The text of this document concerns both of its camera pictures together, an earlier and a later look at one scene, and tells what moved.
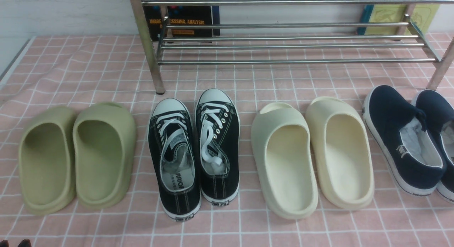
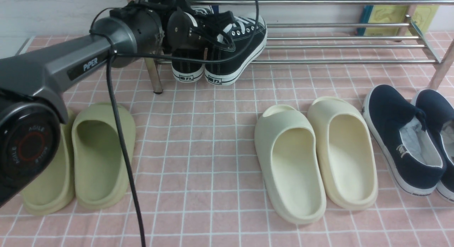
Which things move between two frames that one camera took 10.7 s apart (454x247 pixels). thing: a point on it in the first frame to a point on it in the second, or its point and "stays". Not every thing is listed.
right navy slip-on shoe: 437,108 stays
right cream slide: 343,151 stays
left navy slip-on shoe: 399,130 stays
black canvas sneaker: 218,146 to 238,33
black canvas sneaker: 172,141 to 189,33
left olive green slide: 47,160 stays
